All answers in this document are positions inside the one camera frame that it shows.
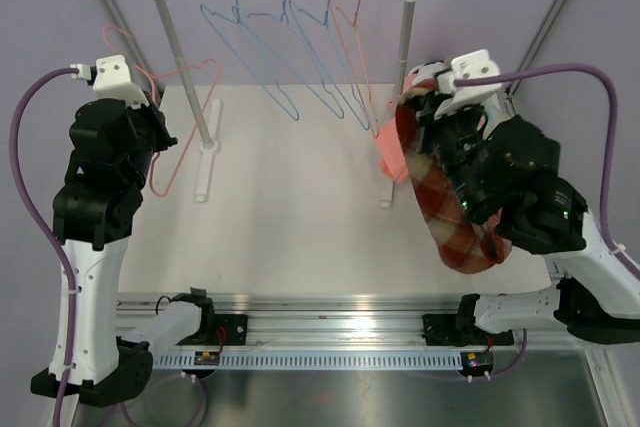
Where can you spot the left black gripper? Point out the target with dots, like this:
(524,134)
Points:
(156,117)

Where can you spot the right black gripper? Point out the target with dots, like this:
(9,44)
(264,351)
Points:
(429,127)

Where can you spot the salmon pink skirt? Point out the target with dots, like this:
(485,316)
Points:
(394,143)

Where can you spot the pink wire hanger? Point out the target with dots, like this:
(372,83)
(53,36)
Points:
(363,86)
(210,110)

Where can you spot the brown plaid garment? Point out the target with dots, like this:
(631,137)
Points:
(463,247)

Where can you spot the blue wire hanger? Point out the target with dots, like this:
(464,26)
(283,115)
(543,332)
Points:
(284,48)
(325,47)
(240,47)

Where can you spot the floral pastel garment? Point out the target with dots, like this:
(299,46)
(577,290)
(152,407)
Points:
(494,114)

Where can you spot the white garment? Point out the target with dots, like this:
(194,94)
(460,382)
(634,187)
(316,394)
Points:
(426,71)

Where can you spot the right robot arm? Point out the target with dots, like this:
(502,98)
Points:
(512,170)

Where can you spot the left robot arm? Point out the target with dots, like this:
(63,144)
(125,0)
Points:
(113,145)

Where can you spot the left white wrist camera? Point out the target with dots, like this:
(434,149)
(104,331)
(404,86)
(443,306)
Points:
(110,78)

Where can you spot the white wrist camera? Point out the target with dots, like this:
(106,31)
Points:
(469,79)
(110,78)

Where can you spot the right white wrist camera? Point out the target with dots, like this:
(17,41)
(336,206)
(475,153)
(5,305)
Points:
(469,79)

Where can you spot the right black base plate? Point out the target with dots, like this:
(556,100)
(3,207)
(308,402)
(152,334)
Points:
(439,329)

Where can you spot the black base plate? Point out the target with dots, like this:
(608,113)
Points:
(228,329)
(439,329)

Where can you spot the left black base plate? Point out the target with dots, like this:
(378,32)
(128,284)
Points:
(228,329)

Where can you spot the aluminium mounting rail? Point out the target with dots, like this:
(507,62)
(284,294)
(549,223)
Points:
(333,322)

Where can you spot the white slotted cable duct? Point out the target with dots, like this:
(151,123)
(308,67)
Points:
(283,360)

